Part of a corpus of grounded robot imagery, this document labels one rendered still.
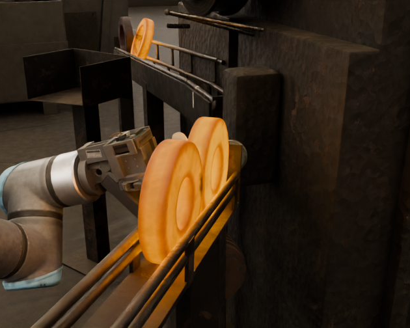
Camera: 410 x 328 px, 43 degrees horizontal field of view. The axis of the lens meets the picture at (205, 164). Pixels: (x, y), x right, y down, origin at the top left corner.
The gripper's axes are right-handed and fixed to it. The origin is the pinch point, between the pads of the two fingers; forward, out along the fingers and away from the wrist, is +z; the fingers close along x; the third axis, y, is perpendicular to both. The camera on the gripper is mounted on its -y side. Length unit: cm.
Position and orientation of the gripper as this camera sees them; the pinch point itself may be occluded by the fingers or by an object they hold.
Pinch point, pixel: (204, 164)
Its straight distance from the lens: 79.2
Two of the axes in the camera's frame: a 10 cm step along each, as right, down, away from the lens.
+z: 9.2, -1.9, -3.6
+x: 2.8, -3.6, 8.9
